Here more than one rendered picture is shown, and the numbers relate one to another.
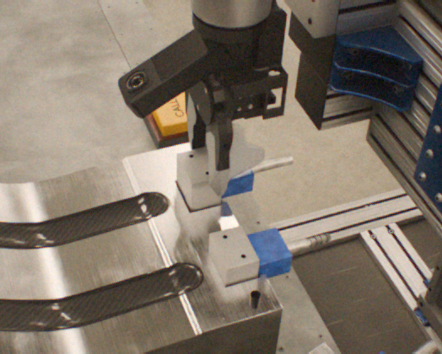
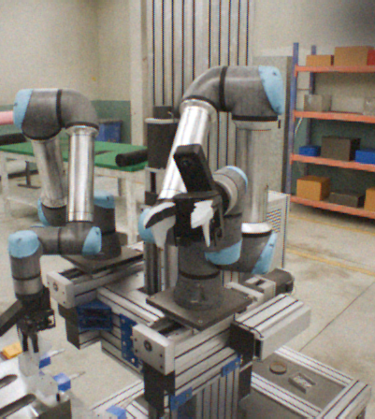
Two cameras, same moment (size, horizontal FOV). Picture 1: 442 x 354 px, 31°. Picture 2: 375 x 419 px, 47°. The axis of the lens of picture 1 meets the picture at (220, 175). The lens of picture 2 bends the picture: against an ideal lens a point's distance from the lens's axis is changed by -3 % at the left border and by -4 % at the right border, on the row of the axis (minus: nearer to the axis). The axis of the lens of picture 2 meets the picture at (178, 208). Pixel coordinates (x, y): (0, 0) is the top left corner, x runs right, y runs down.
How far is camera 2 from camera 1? 0.49 m
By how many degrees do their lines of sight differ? 33
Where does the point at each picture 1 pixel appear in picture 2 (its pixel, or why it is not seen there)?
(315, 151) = (91, 384)
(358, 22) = (83, 299)
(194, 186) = (26, 364)
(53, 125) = not seen: outside the picture
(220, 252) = (41, 383)
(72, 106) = not seen: outside the picture
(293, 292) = (77, 402)
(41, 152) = not seen: outside the picture
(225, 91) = (32, 320)
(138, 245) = (7, 394)
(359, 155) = (112, 381)
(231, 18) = (29, 290)
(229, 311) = (49, 404)
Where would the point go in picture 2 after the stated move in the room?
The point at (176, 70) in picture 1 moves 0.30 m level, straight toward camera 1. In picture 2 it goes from (12, 314) to (25, 384)
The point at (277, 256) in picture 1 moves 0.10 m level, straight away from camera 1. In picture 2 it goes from (64, 381) to (64, 358)
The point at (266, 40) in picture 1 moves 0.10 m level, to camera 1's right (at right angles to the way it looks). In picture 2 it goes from (43, 298) to (80, 293)
